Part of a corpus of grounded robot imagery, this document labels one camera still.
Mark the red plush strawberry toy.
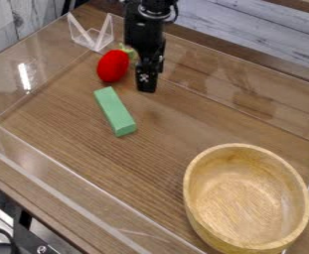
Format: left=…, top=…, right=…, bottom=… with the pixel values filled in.
left=95, top=44, right=135, bottom=82

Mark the wooden bowl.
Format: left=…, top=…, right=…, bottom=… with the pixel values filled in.
left=184, top=143, right=309, bottom=254

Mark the clear acrylic tray wall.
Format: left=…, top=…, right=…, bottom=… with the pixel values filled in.
left=0, top=17, right=309, bottom=254

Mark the clear acrylic corner bracket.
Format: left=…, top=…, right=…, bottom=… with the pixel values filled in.
left=67, top=13, right=114, bottom=53

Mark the black cable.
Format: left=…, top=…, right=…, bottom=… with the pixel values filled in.
left=0, top=226, right=19, bottom=254

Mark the black metal table frame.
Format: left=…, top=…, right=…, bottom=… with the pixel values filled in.
left=14, top=209, right=60, bottom=254

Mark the green rectangular block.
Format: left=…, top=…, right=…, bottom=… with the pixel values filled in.
left=93, top=86, right=137, bottom=137

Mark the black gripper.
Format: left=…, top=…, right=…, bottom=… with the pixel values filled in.
left=123, top=0, right=180, bottom=93

